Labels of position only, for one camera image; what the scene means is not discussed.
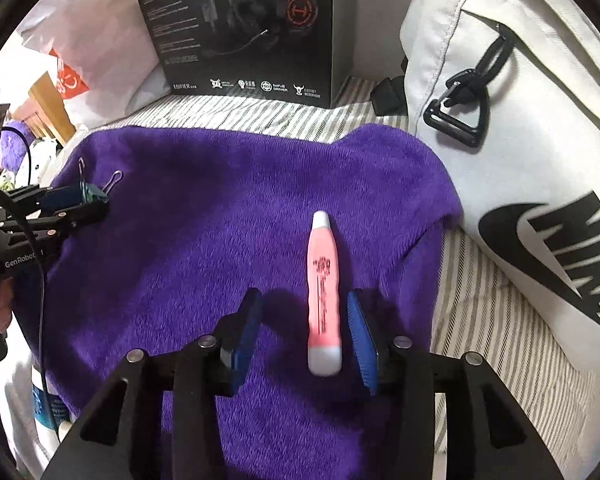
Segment white bag with black logo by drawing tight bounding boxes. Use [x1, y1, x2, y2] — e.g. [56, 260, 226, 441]
[399, 0, 600, 367]

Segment black pouch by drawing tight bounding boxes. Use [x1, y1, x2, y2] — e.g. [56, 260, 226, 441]
[370, 77, 407, 117]

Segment striped bedsheet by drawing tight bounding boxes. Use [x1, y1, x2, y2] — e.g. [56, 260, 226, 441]
[75, 75, 600, 480]

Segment wooden furniture frame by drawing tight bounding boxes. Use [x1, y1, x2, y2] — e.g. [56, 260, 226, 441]
[10, 72, 77, 142]

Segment white bottle with blue label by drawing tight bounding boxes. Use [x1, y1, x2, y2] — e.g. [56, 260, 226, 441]
[30, 364, 75, 443]

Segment pink and white tube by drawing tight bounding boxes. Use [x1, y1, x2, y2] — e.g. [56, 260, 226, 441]
[307, 210, 342, 377]

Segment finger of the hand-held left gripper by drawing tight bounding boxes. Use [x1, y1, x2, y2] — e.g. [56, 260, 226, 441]
[10, 184, 106, 212]
[0, 202, 110, 248]

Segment purple towel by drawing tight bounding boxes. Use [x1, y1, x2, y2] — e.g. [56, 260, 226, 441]
[12, 124, 464, 480]

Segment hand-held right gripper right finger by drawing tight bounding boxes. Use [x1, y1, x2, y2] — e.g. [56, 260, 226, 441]
[346, 290, 566, 480]

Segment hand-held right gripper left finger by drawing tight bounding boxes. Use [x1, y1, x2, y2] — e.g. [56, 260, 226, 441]
[42, 287, 265, 480]

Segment teal binder clip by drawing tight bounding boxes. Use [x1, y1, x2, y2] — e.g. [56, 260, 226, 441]
[77, 157, 124, 207]

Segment white plastic bag red label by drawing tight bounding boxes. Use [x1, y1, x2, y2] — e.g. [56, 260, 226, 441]
[0, 0, 175, 137]

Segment black cable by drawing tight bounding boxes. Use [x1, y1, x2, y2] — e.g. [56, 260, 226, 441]
[0, 127, 70, 461]

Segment black headset box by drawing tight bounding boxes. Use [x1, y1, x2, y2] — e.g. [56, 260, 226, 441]
[127, 0, 352, 109]

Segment purple plush toy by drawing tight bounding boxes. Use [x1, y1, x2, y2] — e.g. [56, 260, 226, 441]
[0, 119, 33, 177]

